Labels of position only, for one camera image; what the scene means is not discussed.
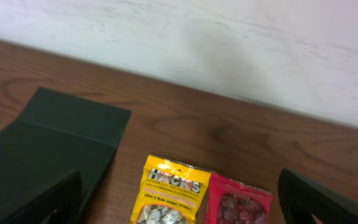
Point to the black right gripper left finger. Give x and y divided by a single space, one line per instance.
56 201

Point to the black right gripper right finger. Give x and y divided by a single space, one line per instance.
303 200

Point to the red candy bag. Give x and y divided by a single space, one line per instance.
232 202

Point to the dark green gift box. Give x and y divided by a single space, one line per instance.
54 134

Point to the yellow Hacks candy bag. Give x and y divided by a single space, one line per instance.
169 192

